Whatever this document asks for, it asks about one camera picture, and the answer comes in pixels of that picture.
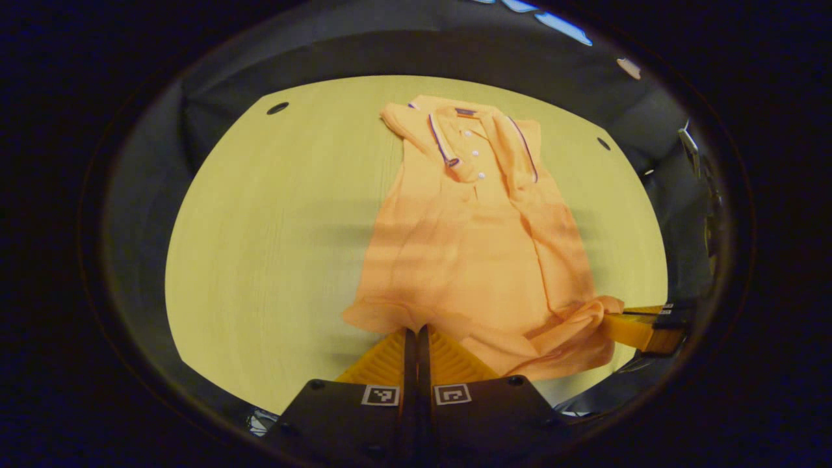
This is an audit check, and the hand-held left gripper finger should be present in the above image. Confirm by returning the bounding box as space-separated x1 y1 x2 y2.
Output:
417 325 574 468
262 327 418 468

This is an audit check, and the orange T-shirt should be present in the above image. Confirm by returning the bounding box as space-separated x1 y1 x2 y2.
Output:
343 95 626 381

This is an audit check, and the black backdrop cloth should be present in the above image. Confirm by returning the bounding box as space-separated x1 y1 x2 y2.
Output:
101 0 729 430

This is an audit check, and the silver metal bracket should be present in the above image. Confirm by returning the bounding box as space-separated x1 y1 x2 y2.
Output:
678 120 701 173

